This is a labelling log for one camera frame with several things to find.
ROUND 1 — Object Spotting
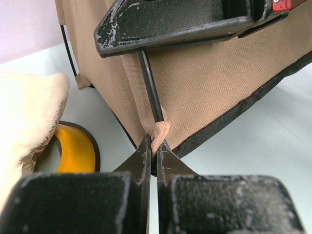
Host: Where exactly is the beige fabric pet tent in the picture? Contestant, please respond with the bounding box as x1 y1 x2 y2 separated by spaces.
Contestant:
55 0 312 157

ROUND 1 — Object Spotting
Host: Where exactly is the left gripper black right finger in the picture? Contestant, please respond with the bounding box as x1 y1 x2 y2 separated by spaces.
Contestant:
156 141 305 234

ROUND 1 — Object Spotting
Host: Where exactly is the cream plush cushion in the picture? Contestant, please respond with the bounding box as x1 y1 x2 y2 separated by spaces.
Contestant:
0 72 71 175

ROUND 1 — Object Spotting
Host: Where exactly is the black tent pole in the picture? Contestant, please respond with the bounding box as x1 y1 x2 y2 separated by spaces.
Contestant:
60 25 78 77
137 51 164 122

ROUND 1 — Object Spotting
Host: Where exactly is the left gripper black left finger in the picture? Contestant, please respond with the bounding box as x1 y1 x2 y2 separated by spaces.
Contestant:
0 136 151 234

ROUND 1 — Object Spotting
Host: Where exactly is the yellow pet bowl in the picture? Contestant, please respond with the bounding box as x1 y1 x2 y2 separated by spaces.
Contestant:
35 121 100 173

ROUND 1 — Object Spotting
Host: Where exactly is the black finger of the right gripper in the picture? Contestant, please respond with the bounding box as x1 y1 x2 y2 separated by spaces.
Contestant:
94 0 290 58

